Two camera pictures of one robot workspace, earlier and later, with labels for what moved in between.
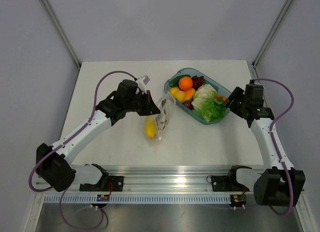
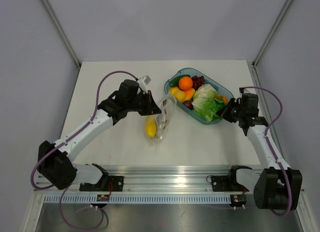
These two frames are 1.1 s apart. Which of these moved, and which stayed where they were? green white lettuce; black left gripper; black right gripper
Moved: black right gripper
Stayed: green white lettuce; black left gripper
